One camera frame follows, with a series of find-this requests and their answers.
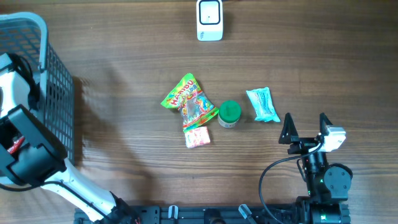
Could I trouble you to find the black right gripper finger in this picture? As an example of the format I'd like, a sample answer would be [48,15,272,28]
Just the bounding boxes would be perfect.
[278,113,299,144]
[320,113,333,136]

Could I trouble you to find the mint wet wipes packet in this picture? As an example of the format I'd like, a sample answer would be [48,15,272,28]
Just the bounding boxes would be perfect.
[246,87,280,123]

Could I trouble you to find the green lid small jar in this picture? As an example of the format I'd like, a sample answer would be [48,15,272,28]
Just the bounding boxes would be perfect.
[218,100,242,128]

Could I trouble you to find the small orange white box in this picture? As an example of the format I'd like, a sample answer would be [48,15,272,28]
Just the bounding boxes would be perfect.
[185,126,211,148]

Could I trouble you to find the green Haribo candy bag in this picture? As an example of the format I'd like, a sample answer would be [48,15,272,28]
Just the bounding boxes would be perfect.
[161,73,219,133]

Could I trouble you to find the red snack stick packet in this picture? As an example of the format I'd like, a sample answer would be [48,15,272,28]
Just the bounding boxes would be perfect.
[7,136,25,154]

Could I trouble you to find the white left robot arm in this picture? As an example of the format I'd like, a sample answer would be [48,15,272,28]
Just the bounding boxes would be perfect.
[1,53,141,223]

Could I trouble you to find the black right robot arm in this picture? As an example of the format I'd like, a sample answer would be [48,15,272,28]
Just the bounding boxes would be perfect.
[279,113,353,224]

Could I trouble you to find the white barcode scanner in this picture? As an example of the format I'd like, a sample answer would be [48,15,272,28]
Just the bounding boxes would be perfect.
[196,0,223,42]

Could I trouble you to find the grey plastic mesh basket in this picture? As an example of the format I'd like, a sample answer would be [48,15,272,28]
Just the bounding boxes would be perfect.
[1,12,75,164]

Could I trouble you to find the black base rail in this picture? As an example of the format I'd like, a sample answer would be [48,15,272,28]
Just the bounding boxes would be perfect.
[74,203,299,224]

